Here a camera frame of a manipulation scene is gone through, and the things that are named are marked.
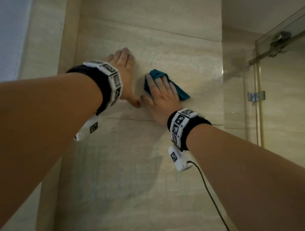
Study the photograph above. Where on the person's left hand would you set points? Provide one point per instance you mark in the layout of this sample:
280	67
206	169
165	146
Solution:
125	76

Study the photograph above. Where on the person's right hand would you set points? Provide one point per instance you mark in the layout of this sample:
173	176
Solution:
164	102

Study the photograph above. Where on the person's right thumb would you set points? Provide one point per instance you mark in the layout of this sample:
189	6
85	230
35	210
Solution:
144	98

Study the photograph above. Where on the person's left thumb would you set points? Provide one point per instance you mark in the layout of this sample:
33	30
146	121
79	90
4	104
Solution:
135	102

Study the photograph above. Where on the person's right little finger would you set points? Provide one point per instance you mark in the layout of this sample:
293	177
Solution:
175	89

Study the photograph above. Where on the person's right middle finger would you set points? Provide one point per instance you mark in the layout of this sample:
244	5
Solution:
159	84

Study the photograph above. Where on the teal cleaning cloth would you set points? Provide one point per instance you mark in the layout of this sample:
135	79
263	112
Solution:
182	92

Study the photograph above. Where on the person's right forearm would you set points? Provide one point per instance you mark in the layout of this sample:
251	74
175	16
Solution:
243	176

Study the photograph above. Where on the person's left forearm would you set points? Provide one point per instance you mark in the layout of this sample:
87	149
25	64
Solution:
43	133

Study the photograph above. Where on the white marker wristband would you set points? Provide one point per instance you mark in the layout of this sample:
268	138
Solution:
180	122
114	81

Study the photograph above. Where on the metal glass clamp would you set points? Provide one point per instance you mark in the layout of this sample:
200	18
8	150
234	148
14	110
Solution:
256	96

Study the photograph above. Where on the glass shower door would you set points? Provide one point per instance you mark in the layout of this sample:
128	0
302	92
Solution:
281	100

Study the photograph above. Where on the metal door roller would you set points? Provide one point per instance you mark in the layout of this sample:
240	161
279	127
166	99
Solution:
280	41

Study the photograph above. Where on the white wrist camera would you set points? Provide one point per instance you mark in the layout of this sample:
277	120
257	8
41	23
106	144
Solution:
180	160
89	129

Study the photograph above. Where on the metal door rail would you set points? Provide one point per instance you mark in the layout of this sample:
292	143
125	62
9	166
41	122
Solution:
264	53

